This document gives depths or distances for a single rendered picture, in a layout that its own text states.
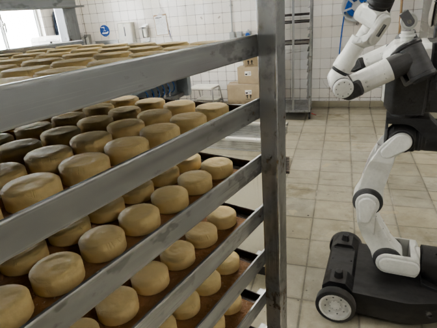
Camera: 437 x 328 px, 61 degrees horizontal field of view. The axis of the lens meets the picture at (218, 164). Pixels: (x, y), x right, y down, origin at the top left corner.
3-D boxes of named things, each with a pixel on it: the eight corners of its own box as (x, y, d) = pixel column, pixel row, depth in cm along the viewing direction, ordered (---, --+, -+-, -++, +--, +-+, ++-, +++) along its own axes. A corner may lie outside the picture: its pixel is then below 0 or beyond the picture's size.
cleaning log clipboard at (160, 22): (171, 38, 619) (168, 12, 603) (170, 38, 617) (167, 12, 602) (156, 39, 627) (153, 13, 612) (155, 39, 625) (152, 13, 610)
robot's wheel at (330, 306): (310, 287, 197) (324, 317, 201) (309, 293, 193) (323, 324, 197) (348, 283, 187) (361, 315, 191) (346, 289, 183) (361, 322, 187)
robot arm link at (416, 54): (395, 88, 146) (432, 71, 142) (398, 83, 138) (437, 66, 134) (383, 61, 148) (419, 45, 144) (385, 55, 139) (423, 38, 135)
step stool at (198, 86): (226, 109, 622) (224, 82, 604) (214, 116, 585) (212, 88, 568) (203, 108, 641) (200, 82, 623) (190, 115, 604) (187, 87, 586)
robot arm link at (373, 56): (355, 77, 204) (397, 61, 188) (344, 79, 194) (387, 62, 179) (348, 57, 204) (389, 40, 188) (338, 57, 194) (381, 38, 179)
